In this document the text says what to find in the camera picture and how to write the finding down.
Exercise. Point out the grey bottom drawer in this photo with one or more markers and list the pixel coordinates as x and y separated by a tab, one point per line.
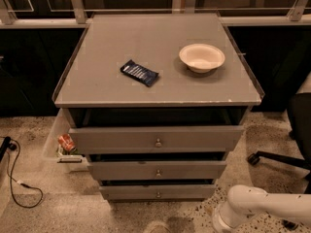
158	192

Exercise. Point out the grey drawer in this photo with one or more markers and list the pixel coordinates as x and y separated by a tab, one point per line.
95	140
156	170
158	192

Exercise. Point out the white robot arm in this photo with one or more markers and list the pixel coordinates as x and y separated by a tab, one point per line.
243	203

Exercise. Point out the grey drawer cabinet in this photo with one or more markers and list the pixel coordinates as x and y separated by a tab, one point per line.
94	92

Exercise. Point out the grey top drawer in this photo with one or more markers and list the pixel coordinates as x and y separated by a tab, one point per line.
95	140

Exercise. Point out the grey middle drawer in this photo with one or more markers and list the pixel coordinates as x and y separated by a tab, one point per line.
156	170

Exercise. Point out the blue snack packet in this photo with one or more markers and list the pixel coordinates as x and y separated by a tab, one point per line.
139	73

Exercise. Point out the white paper bowl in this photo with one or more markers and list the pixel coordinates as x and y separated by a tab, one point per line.
202	58

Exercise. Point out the orange snack bag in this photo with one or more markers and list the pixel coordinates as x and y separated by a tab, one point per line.
66	142

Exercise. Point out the clear plastic bin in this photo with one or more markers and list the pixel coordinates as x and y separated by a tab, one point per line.
52	150

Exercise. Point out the black office chair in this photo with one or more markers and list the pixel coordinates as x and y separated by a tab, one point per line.
299	114

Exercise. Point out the metal railing frame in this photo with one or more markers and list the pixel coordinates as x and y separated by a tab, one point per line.
298	12

